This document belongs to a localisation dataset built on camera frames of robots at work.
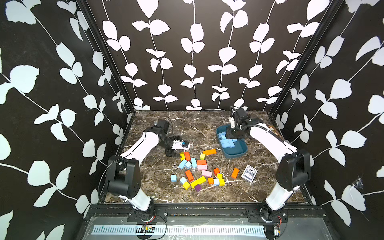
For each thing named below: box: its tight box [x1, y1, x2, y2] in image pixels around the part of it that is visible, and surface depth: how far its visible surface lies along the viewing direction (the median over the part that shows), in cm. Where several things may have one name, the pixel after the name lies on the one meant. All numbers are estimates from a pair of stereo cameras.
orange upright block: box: [185, 170, 195, 182], surface depth 87 cm
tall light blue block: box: [191, 157, 198, 168], surface depth 93 cm
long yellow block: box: [190, 176, 207, 189], surface depth 86 cm
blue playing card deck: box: [241, 164, 258, 183], surface depth 88 cm
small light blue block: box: [179, 176, 187, 185], surface depth 85 cm
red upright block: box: [184, 151, 191, 162], surface depth 96 cm
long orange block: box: [202, 148, 217, 156], surface depth 100 cm
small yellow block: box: [182, 181, 190, 190], surface depth 83 cm
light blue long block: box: [178, 159, 188, 170], surface depth 92 cm
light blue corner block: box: [170, 174, 177, 183], surface depth 86 cm
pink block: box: [201, 170, 213, 177], surface depth 90 cm
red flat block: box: [196, 160, 207, 166], surface depth 94 cm
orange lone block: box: [231, 167, 240, 179], surface depth 90 cm
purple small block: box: [195, 184, 202, 192], surface depth 83 cm
